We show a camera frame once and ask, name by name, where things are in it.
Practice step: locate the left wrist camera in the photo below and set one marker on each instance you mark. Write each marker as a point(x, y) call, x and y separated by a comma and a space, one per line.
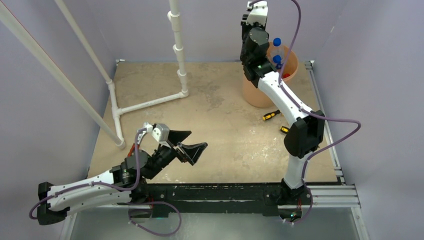
point(159, 130)

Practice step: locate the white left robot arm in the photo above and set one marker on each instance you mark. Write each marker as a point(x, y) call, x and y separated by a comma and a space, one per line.
point(125, 183)

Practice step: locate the white PVC pipe frame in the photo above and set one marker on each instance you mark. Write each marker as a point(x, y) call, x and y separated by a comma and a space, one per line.
point(8, 19)

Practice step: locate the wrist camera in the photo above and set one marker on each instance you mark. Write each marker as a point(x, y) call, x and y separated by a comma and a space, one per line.
point(257, 12)
point(159, 130)

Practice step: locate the orange plastic bin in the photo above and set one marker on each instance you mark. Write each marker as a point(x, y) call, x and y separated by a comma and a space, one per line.
point(257, 98)

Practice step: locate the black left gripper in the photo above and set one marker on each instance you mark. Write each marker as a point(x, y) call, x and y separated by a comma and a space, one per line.
point(191, 152)

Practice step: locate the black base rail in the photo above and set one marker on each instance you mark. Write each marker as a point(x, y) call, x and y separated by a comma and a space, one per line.
point(222, 198)

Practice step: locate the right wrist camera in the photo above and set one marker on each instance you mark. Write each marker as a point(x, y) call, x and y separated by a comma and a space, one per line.
point(257, 12)

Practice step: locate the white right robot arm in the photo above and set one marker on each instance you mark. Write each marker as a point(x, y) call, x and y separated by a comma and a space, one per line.
point(305, 132)

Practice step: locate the adjustable wrench red handle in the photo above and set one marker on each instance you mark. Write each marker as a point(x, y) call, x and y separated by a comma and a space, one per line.
point(133, 150)

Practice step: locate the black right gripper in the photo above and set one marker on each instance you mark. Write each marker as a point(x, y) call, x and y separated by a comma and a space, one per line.
point(246, 26)

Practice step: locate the blue Pepsi bottle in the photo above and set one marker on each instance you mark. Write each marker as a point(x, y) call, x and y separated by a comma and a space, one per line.
point(278, 48)

